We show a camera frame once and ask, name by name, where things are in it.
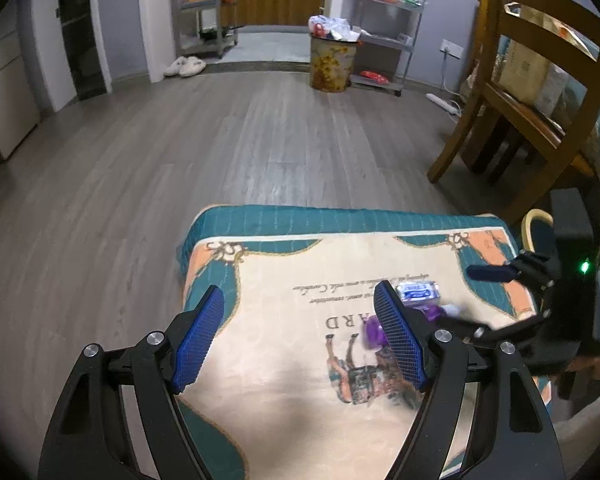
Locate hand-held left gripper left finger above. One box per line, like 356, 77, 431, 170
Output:
37, 285, 226, 480

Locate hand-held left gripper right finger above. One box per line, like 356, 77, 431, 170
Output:
374, 281, 566, 480

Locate wooden kitchen counter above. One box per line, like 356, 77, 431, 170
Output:
220, 0, 328, 28

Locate silver bag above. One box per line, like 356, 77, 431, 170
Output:
537, 62, 573, 116

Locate teal bin with yellow rim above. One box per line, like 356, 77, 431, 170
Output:
521, 210, 556, 256

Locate grey metal shelf rack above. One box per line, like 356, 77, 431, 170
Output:
350, 0, 433, 97
171, 0, 240, 59

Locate wooden chair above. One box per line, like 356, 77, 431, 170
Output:
426, 0, 600, 228

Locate floral trash can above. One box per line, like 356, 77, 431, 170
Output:
309, 35, 357, 93

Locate bags on chair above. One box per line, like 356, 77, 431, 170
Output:
500, 7, 556, 106

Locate printed teal floor mat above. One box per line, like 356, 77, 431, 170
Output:
176, 204, 553, 480

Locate purple wrapper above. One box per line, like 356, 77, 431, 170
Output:
362, 304, 461, 352

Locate white plastic bag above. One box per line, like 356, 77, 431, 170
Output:
308, 14, 363, 43

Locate blue white packet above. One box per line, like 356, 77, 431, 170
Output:
396, 280, 442, 307

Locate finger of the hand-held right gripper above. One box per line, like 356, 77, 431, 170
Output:
466, 251, 556, 286
440, 304, 548, 350

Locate white power strip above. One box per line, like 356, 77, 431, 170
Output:
426, 92, 463, 117

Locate white cabinet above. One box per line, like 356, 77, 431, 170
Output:
0, 30, 43, 161

